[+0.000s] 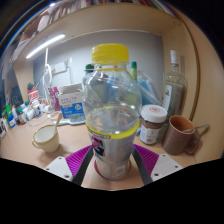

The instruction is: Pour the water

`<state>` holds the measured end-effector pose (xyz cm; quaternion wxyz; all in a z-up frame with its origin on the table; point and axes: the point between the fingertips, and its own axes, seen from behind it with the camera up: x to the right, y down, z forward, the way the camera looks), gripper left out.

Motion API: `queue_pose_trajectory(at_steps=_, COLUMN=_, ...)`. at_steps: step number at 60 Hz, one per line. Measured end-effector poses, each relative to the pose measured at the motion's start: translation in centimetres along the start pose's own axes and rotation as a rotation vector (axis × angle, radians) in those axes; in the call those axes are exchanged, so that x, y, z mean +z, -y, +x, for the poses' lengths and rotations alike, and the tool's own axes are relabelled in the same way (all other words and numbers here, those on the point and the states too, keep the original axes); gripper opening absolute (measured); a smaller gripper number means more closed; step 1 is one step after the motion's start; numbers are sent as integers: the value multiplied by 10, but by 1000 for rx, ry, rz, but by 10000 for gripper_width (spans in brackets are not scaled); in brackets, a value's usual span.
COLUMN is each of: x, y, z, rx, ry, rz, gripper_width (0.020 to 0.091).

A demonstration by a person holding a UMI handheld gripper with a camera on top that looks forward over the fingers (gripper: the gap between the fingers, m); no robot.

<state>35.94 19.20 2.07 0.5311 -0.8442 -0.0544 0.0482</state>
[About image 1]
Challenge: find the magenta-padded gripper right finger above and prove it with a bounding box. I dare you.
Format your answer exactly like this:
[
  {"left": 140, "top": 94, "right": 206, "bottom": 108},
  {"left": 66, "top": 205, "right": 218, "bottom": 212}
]
[{"left": 131, "top": 143, "right": 184, "bottom": 186}]

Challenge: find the blue and white carton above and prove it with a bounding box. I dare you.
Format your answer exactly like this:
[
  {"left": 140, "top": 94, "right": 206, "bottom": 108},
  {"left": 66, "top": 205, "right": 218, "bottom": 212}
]
[{"left": 57, "top": 83, "right": 85, "bottom": 120}]

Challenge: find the spoon in cream cup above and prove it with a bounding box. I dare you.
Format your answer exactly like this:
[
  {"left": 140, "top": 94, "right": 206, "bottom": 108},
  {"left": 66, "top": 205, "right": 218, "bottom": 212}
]
[{"left": 53, "top": 112, "right": 63, "bottom": 134}]

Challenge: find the small green bottle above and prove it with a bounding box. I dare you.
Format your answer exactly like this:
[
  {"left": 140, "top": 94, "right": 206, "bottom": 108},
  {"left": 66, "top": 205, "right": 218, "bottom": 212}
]
[{"left": 3, "top": 103, "right": 13, "bottom": 118}]

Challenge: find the blue plastic bag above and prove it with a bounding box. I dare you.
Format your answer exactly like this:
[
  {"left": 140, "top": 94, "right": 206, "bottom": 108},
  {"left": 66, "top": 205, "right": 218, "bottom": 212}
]
[{"left": 136, "top": 69, "right": 164, "bottom": 108}]

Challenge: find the light blue hairbrush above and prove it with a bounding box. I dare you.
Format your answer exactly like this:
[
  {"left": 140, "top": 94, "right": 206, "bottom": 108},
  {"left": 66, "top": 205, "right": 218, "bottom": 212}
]
[{"left": 53, "top": 114, "right": 87, "bottom": 127}]

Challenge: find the white LED light bar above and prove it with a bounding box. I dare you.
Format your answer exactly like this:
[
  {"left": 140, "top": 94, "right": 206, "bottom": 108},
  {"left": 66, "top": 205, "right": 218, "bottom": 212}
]
[{"left": 25, "top": 33, "right": 67, "bottom": 60}]

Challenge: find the clear yellow-capped drink bottle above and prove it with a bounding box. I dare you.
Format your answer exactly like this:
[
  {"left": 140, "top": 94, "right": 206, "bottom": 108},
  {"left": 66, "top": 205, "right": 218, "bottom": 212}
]
[{"left": 81, "top": 43, "right": 143, "bottom": 182}]

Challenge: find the tall clear glass bottle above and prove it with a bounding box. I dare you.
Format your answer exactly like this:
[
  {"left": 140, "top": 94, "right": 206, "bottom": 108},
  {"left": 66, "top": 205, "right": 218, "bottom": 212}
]
[{"left": 161, "top": 49, "right": 188, "bottom": 134}]

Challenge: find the brown ceramic mug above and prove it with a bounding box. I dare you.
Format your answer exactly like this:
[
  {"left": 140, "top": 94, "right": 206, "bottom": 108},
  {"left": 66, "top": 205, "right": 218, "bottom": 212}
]
[{"left": 162, "top": 114, "right": 201, "bottom": 157}]

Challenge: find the white-lidded brown spread jar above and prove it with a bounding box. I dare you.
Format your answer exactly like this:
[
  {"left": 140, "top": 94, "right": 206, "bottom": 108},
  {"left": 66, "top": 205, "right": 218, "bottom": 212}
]
[{"left": 138, "top": 104, "right": 168, "bottom": 146}]

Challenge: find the white cable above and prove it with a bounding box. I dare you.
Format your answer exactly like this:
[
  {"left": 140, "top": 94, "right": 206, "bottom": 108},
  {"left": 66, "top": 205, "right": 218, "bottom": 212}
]
[{"left": 41, "top": 63, "right": 56, "bottom": 108}]

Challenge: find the cream ceramic cup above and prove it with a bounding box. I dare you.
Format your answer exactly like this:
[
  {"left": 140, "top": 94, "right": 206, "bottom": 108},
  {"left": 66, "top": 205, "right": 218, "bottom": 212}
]
[{"left": 31, "top": 124, "right": 61, "bottom": 154}]

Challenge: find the small blue-labelled white bottle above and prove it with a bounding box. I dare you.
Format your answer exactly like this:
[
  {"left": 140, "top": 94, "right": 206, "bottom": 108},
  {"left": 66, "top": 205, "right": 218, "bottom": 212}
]
[{"left": 8, "top": 113, "right": 17, "bottom": 129}]

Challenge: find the red and white canister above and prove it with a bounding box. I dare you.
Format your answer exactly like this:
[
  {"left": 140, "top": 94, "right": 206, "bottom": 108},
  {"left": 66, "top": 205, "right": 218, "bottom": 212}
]
[{"left": 27, "top": 87, "right": 39, "bottom": 103}]

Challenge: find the green-capped slim bottle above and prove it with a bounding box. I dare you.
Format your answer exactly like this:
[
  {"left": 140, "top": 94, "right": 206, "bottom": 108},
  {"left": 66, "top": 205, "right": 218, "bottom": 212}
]
[{"left": 130, "top": 60, "right": 138, "bottom": 81}]

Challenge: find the white wall power strip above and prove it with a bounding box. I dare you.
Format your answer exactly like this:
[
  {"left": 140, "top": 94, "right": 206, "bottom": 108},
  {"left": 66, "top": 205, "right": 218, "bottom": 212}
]
[{"left": 51, "top": 60, "right": 69, "bottom": 75}]

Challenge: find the metal spoon in brown mug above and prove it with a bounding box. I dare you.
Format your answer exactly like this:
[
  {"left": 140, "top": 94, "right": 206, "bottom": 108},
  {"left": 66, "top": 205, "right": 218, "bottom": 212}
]
[{"left": 181, "top": 123, "right": 210, "bottom": 135}]

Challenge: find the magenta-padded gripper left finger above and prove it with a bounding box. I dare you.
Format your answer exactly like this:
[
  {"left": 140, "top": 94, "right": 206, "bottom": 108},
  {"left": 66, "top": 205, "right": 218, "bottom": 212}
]
[{"left": 43, "top": 143, "right": 95, "bottom": 187}]

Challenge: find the dark green bottle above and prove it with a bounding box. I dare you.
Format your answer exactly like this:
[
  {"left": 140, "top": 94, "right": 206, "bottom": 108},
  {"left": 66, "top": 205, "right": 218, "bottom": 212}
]
[{"left": 82, "top": 63, "right": 96, "bottom": 84}]

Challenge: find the pink packet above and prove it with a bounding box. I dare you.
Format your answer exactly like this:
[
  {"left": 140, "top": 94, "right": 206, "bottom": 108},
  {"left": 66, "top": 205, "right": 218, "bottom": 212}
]
[{"left": 48, "top": 86, "right": 62, "bottom": 112}]

